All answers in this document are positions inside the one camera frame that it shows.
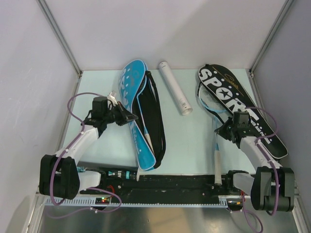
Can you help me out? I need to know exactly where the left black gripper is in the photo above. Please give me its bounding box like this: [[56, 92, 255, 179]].
[[103, 101, 138, 126]]

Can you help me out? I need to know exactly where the blue racket cover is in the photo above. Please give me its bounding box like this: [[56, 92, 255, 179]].
[[118, 59, 166, 171]]

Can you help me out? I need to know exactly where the light blue racket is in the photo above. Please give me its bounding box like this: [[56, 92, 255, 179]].
[[143, 124, 154, 151], [197, 84, 224, 185]]

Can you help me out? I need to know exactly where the white shuttlecock tube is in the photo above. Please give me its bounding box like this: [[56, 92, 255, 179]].
[[158, 61, 193, 116]]

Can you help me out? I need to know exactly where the black racket cover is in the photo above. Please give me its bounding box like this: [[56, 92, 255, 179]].
[[198, 64, 288, 159]]

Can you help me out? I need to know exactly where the black shuttlecock tube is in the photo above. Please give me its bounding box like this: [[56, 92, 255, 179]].
[[77, 166, 138, 180]]

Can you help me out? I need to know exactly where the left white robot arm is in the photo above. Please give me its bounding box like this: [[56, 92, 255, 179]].
[[39, 97, 138, 200]]

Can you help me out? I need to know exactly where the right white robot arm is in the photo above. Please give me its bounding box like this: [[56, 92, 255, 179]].
[[215, 111, 294, 215]]

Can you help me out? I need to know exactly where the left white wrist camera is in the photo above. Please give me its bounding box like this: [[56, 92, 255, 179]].
[[107, 90, 118, 105]]

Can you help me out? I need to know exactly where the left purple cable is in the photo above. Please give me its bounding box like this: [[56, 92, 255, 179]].
[[50, 92, 122, 216]]

